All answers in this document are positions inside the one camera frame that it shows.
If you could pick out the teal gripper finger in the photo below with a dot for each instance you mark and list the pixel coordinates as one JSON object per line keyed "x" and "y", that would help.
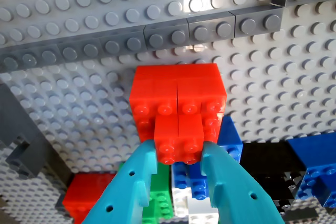
{"x": 126, "y": 187}
{"x": 236, "y": 197}

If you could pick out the red lego cube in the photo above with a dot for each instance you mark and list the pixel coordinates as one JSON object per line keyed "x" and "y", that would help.
{"x": 84, "y": 197}
{"x": 178, "y": 90}

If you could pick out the green lego cube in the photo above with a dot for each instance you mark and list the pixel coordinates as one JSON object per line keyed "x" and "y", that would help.
{"x": 162, "y": 190}

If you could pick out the white lego cube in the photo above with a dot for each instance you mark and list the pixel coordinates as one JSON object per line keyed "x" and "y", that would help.
{"x": 183, "y": 203}

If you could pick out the blue lego cube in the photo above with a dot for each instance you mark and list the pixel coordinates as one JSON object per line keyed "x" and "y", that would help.
{"x": 315, "y": 155}
{"x": 232, "y": 142}

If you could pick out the grey studded lego baseplate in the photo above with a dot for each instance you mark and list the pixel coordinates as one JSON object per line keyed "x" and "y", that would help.
{"x": 262, "y": 77}

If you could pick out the long dark grey brick wall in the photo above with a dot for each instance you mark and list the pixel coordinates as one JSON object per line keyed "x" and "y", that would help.
{"x": 157, "y": 37}
{"x": 29, "y": 140}

